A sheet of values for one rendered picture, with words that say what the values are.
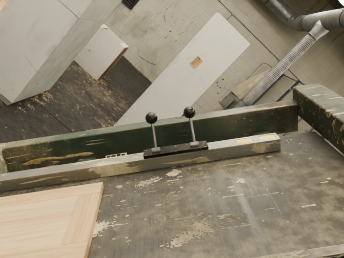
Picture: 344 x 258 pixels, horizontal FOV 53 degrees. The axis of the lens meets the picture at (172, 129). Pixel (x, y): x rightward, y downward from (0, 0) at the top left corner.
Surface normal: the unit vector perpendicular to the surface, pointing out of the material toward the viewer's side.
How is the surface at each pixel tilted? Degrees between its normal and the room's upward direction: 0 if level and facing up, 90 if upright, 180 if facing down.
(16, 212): 50
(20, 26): 90
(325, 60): 90
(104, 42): 90
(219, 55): 90
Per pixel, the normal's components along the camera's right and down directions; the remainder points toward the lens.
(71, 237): -0.14, -0.91
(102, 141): 0.06, 0.37
